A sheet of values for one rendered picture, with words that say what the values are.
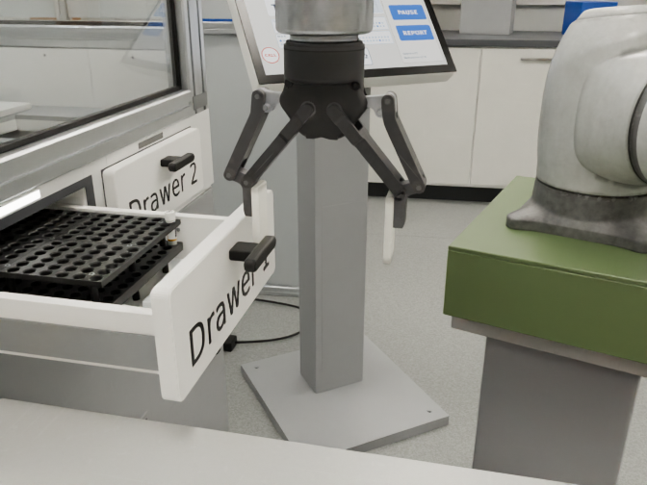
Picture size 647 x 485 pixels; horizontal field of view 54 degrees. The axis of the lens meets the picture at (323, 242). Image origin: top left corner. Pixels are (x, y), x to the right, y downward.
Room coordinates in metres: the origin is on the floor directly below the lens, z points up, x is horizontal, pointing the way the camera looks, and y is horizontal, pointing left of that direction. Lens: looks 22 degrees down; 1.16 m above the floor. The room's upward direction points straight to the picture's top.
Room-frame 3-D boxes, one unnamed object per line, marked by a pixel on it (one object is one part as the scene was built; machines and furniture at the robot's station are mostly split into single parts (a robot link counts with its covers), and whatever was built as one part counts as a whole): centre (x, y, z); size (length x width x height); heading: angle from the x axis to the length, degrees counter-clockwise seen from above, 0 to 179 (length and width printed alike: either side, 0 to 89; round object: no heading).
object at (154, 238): (0.62, 0.20, 0.90); 0.18 x 0.02 x 0.01; 167
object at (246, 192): (0.63, 0.08, 0.96); 0.03 x 0.01 x 0.05; 77
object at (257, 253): (0.59, 0.08, 0.91); 0.07 x 0.04 x 0.01; 167
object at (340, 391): (1.60, -0.05, 0.51); 0.50 x 0.45 x 1.02; 25
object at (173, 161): (0.95, 0.23, 0.91); 0.07 x 0.04 x 0.01; 167
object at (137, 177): (0.96, 0.26, 0.87); 0.29 x 0.02 x 0.11; 167
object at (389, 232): (0.59, -0.07, 0.93); 0.03 x 0.01 x 0.07; 167
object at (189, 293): (0.60, 0.10, 0.87); 0.29 x 0.02 x 0.11; 167
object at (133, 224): (0.64, 0.30, 0.87); 0.22 x 0.18 x 0.06; 77
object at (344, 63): (0.61, 0.00, 1.07); 0.08 x 0.07 x 0.09; 77
